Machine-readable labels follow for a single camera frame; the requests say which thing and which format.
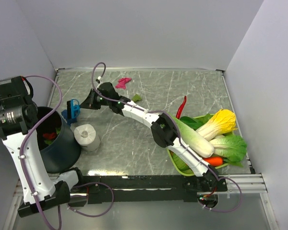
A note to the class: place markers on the green paper scrap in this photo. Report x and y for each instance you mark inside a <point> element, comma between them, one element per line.
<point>49,142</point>
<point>136,98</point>

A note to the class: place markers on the red chili pepper toy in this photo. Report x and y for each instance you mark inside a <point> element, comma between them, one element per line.
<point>181,107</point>

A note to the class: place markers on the orange carrot toy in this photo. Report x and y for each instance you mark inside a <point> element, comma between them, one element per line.
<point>214,161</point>

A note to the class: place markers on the pink paper scrap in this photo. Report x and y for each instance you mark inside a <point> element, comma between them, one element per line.
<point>122,83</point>

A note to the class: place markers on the green leafy vegetable toy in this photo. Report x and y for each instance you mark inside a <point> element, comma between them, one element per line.
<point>230,147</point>

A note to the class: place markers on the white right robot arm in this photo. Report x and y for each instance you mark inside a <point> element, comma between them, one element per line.
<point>167,131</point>

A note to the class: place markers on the napa cabbage toy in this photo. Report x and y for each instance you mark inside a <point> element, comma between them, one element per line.
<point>195,141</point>

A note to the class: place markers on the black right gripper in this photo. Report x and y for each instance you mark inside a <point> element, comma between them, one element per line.
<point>90,103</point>

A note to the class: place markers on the red paper scrap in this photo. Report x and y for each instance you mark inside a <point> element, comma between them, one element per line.
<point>50,136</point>

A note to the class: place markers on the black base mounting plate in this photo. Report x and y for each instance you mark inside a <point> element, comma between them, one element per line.
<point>99,194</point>

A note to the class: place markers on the dark round trash bin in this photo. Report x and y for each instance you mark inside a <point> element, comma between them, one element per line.
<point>64,152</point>

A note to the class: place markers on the aluminium front rail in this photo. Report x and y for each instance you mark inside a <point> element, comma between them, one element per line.
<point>245,183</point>

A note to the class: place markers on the green paper scrap front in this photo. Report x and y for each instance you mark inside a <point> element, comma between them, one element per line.
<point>136,98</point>

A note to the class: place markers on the white paper towel roll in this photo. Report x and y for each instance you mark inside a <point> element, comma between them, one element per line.
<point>87,137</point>

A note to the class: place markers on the yellow cabbage toy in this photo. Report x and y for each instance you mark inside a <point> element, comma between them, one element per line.
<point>224,121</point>

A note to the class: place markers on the blue hand brush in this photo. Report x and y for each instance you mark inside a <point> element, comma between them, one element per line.
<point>73,109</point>

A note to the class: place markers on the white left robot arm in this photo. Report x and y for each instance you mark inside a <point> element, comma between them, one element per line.
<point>18,124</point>

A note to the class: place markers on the dark blue paper scrap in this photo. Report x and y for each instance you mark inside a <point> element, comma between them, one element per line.
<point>68,120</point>

